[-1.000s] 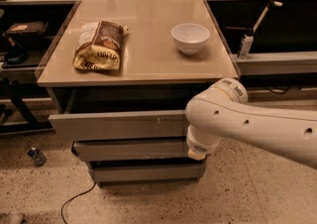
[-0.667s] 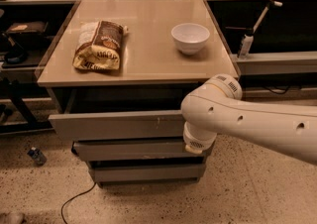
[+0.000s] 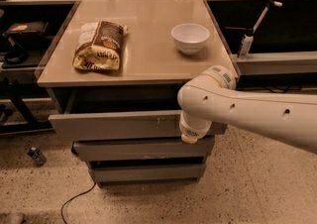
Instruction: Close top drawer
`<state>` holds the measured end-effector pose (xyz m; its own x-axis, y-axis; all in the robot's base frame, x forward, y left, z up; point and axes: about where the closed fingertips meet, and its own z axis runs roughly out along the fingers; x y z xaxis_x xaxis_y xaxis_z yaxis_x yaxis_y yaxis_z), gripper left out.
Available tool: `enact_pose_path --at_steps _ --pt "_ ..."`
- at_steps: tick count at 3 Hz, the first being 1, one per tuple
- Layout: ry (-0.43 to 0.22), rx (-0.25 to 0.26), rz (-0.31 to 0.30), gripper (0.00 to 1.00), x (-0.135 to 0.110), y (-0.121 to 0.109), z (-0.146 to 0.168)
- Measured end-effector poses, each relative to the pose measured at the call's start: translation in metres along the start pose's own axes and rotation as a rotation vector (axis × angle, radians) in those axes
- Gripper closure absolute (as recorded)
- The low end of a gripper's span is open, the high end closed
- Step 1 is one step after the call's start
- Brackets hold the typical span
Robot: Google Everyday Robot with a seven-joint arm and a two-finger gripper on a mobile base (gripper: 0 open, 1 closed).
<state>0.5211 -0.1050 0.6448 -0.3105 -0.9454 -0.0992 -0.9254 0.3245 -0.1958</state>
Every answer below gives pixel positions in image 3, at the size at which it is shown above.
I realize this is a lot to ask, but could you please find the white ceramic bowl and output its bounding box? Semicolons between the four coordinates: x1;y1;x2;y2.
171;23;210;56

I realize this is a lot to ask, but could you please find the black floor cable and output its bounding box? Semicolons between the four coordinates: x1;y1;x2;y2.
60;181;97;224

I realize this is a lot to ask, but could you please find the white bottle with nozzle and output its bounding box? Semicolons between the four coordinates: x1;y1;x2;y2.
237;0;283;58

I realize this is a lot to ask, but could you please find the brown yellow chip bag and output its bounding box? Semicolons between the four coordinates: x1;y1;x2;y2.
72;21;128;70

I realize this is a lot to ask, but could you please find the grey top drawer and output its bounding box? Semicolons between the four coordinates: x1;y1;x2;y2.
48;87;228;143

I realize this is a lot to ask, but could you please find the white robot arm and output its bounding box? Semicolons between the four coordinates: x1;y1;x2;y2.
177;65;317;153

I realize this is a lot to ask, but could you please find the grey drawer cabinet counter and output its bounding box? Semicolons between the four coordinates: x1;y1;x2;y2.
35;0;242;117

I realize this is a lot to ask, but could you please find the grey bottom drawer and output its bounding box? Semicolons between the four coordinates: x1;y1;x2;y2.
88;158;206;187

